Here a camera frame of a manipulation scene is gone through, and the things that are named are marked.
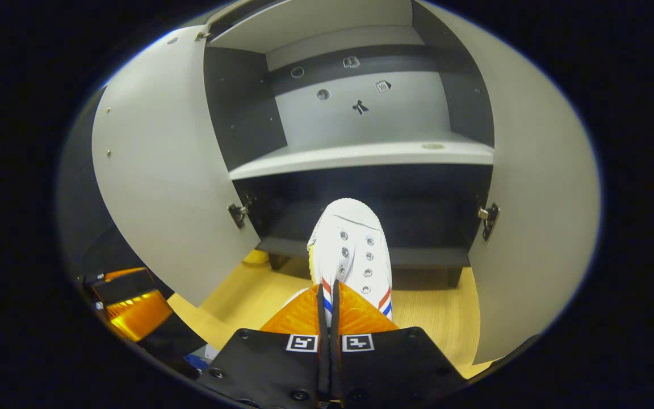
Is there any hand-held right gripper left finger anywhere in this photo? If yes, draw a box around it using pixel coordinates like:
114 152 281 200
199 282 332 407

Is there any white shoe cabinet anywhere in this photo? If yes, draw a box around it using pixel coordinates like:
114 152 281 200
202 0 499 288

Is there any white striped shoe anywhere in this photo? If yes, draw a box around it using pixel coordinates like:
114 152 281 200
286 198 394 329

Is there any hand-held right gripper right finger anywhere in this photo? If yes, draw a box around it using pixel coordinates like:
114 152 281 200
331 281 469 408

